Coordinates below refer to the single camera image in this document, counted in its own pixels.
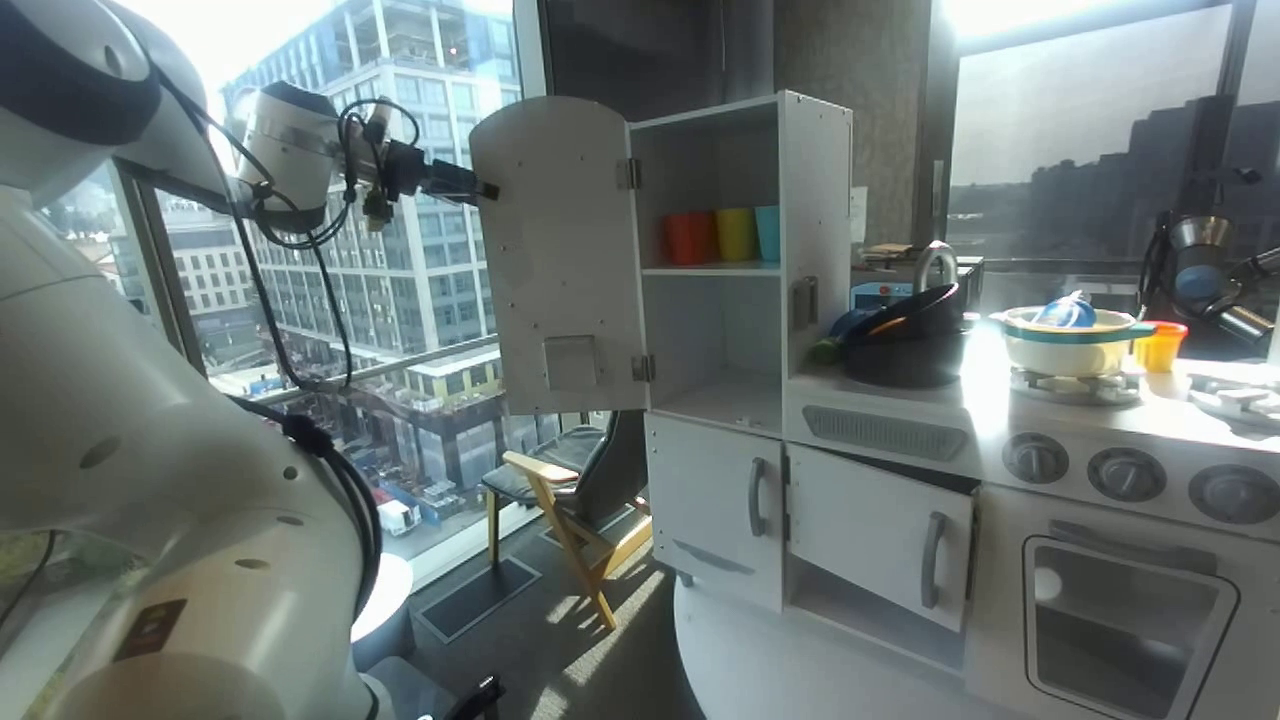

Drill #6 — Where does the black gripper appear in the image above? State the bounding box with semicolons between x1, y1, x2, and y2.
338;131;499;229

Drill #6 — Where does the white cabinet door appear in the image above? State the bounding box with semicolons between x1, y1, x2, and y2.
472;95;642;411

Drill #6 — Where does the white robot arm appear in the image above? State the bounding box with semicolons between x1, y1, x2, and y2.
0;0;393;720

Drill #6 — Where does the white toy kitchen cabinet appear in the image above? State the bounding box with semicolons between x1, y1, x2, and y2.
633;94;1280;720

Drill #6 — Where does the yellow green cup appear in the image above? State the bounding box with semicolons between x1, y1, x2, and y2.
714;210;755;263

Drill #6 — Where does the teal cup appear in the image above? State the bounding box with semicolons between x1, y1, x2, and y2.
755;204;778;263

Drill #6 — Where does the wooden folding chair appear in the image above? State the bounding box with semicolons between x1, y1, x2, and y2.
485;409;655;630

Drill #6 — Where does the round white table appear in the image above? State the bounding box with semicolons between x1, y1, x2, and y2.
670;580;1020;720

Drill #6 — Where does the white bowl with green rim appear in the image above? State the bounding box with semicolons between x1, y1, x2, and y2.
997;300;1157;382

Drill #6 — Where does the small orange cup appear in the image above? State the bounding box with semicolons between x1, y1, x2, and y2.
1136;322;1186;375

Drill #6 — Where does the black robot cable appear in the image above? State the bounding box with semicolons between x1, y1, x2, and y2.
182;94;414;633

